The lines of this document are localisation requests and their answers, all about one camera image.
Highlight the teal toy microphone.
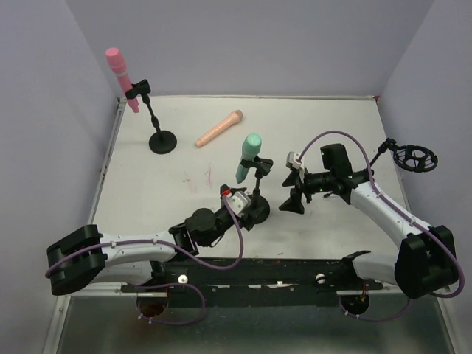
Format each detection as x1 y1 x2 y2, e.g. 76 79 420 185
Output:
235 133 262 184

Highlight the black round-base mic stand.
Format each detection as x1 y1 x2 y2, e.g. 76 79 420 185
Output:
125 80 177 155

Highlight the pink toy microphone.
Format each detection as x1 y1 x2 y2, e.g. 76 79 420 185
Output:
105 47 133 94

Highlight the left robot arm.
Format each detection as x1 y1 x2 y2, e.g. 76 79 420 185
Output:
45 196 263 296

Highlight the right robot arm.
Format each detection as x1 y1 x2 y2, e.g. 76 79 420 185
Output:
279 144 459 299

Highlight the black tripod mic stand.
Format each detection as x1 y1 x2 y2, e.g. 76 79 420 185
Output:
369 140 388 167

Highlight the peach toy microphone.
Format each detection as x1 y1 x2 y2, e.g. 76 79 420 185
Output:
195 110 243 148

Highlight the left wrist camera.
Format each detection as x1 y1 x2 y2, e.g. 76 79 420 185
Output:
220 184 251 218

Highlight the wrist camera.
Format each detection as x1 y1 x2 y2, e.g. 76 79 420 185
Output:
285 151 306 181
220 184 251 218

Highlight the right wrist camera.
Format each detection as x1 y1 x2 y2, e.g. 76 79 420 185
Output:
285 151 306 181

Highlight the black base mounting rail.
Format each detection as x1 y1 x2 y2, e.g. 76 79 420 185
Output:
75 254 384 309

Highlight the black shock mount ring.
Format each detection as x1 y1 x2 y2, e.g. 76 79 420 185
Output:
383 138 440 173

